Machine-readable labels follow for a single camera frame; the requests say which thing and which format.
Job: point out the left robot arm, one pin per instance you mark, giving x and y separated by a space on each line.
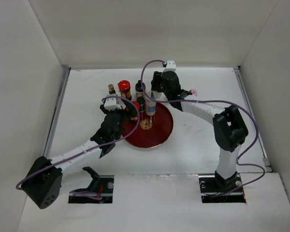
46 179

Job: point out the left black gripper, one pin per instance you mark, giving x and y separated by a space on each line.
127 114

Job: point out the round red lacquer tray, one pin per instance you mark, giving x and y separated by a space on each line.
153 130

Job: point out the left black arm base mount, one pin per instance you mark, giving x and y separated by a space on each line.
99 191

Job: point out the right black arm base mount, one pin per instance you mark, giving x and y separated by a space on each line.
213 192

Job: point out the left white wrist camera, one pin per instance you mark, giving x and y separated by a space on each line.
112 102

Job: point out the black-cap brown spice bottle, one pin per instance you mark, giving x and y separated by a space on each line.
140 89

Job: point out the small yellow-label bottle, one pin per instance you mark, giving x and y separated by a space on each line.
111 90

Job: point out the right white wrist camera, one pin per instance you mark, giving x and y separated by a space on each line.
169 65

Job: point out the short red-lid sauce jar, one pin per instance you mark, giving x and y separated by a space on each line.
134 106

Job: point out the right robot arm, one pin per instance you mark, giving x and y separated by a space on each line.
230 130

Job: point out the silver-lid blue-label grain jar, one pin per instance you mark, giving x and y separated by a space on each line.
150 104

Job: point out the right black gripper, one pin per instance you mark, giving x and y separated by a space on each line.
156 81

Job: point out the black-cap white powder bottle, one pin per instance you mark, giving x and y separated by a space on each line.
155 95

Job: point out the pink-lid spice jar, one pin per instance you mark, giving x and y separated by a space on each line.
194 92

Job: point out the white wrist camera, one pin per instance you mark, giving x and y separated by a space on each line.
169 65
112 102

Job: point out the small dark amber bottle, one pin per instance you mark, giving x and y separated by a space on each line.
141 102

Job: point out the tall red-lid sauce jar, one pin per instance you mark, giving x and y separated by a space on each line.
124 89

